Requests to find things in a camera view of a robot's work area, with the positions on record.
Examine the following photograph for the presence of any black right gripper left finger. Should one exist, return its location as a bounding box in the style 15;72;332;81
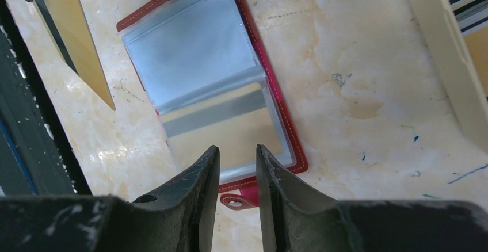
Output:
1;146;220;251

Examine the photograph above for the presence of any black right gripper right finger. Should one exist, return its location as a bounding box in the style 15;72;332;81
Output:
256;145;487;251

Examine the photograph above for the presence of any gold credit card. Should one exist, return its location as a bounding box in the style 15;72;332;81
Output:
35;0;116;110
161;82;286;169

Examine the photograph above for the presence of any red card holder wallet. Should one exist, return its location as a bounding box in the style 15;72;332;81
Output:
116;0;308;211

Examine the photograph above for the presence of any beige oval card tray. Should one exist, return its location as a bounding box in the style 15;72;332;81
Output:
409;0;487;152

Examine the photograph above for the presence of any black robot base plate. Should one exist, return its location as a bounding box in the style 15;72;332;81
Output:
1;0;92;197

